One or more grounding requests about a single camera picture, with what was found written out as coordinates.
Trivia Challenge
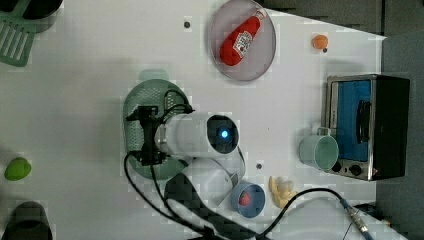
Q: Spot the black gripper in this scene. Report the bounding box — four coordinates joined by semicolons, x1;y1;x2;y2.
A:
126;106;167;166

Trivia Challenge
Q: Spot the mint green plastic strainer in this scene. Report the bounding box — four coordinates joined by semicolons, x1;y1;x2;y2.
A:
123;69;193;180

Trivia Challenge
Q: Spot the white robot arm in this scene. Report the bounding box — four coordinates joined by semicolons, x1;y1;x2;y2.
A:
124;104;290;240

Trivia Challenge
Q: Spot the red toy fruit in bowl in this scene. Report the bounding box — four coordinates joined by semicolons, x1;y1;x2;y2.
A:
239;191;251;206

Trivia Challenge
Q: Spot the blue bowl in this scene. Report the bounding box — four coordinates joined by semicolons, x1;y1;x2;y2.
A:
230;181;265;218

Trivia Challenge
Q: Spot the black cylinder container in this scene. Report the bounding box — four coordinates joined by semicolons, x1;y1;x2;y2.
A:
1;201;53;240

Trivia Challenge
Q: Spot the red ketchup bottle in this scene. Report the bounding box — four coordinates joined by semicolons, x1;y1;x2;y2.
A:
219;9;267;66

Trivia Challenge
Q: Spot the peeled toy banana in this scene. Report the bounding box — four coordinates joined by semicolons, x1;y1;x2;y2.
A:
269;176;297;209

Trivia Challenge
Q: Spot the grey round plate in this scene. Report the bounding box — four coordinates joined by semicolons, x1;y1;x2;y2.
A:
209;0;276;81

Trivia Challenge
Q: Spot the mint green cup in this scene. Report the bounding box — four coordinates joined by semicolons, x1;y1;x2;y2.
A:
299;127;339;171

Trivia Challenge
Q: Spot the green slotted spatula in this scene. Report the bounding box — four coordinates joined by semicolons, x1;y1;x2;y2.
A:
0;0;36;67

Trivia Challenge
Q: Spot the black utensil holder cup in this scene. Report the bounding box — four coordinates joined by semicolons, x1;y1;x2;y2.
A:
0;0;64;33

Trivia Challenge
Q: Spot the orange toy fruit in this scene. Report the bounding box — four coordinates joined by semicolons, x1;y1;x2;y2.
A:
312;35;329;50

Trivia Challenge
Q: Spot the black silver toaster oven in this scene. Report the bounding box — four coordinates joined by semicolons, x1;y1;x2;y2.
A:
325;74;410;181

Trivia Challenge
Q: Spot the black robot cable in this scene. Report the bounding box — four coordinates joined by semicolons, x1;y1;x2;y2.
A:
123;89;374;240

